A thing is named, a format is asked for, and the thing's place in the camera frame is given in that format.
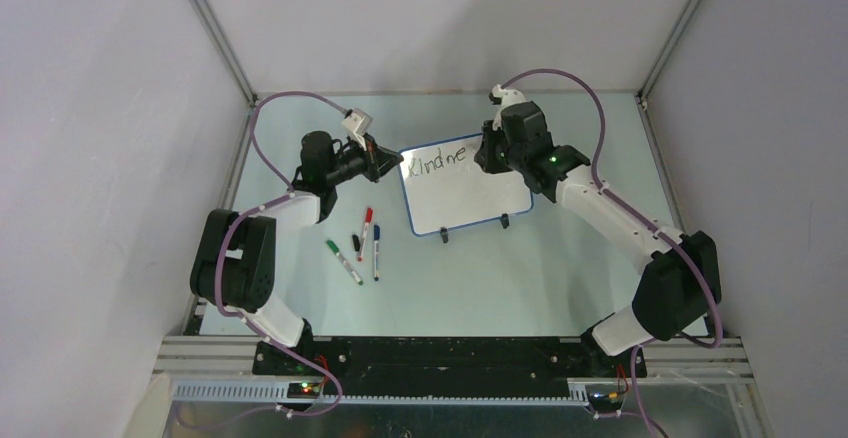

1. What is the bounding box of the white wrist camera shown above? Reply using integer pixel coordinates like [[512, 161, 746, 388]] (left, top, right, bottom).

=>
[[489, 85, 527, 130], [341, 108, 373, 149]]

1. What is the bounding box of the blue whiteboard marker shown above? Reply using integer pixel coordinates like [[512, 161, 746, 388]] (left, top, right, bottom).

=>
[[372, 225, 381, 282]]

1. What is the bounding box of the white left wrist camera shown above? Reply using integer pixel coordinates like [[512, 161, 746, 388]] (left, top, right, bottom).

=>
[[341, 108, 373, 149]]

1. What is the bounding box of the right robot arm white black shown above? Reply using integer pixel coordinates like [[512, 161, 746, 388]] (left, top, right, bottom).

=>
[[474, 97, 721, 376]]

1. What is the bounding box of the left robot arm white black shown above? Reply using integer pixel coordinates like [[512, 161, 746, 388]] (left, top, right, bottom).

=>
[[189, 131, 403, 375]]

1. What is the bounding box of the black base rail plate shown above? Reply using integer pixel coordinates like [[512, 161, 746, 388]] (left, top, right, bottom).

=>
[[252, 336, 647, 398]]

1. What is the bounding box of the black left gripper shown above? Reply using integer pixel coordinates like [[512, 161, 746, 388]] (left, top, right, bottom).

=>
[[326, 134, 403, 187]]

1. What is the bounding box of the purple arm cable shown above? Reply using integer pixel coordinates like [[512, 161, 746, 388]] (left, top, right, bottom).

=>
[[500, 68, 725, 349], [175, 91, 344, 431]]

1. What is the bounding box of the red whiteboard marker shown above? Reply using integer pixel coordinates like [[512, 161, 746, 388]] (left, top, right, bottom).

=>
[[357, 207, 374, 262]]

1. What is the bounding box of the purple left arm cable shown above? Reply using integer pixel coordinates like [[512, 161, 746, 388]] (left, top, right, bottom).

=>
[[175, 91, 344, 431]]

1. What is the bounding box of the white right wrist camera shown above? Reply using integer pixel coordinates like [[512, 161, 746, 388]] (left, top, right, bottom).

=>
[[489, 85, 527, 130]]

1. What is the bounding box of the grey slotted cable duct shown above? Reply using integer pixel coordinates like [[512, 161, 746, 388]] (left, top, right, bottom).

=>
[[172, 380, 589, 407]]

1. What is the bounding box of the green whiteboard marker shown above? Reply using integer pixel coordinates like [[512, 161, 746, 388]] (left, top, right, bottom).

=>
[[325, 239, 364, 286]]

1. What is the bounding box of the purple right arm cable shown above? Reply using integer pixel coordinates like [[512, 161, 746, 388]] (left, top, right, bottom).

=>
[[500, 68, 725, 349]]

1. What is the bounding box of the blue-framed whiteboard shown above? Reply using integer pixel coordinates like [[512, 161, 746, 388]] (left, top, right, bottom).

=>
[[399, 133, 534, 237]]

